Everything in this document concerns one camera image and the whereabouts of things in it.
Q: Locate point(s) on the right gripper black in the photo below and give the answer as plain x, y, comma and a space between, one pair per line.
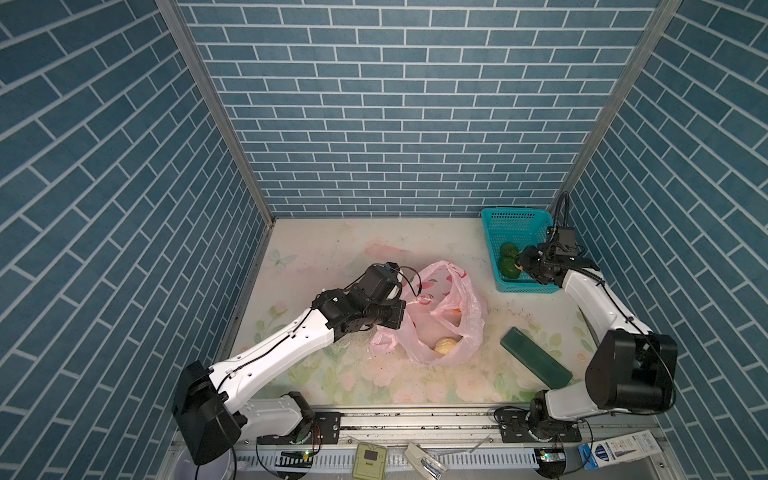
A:
524, 257

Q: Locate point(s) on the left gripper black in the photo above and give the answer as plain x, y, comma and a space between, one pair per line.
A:
399, 308

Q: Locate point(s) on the green pepper fruit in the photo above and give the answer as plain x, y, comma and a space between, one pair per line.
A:
508, 268

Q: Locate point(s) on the teal plastic basket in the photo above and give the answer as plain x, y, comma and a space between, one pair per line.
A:
523, 227

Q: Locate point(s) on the pink plastic bag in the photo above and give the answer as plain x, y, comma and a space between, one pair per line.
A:
435, 292

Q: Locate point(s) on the pale peach fruit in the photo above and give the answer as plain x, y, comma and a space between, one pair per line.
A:
446, 345

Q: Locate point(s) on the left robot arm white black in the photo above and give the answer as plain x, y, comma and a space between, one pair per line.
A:
214, 406

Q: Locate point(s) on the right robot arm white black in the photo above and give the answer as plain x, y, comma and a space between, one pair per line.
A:
632, 369

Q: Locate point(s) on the dark green rectangular block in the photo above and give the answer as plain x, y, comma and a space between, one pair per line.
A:
540, 363

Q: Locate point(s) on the green digital timer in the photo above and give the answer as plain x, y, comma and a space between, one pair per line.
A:
369, 462

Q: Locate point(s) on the silver metal clip tool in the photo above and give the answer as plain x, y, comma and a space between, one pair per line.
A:
423, 463

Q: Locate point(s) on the white blue cardboard box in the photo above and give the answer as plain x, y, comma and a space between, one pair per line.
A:
622, 449

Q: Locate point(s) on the white round bowl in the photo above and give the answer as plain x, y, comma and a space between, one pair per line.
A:
220, 469

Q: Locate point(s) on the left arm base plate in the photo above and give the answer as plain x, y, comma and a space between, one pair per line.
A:
323, 429

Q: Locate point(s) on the aluminium rail frame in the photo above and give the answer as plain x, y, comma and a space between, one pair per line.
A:
466, 439

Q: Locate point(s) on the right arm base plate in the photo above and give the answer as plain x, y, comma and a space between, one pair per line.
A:
517, 425

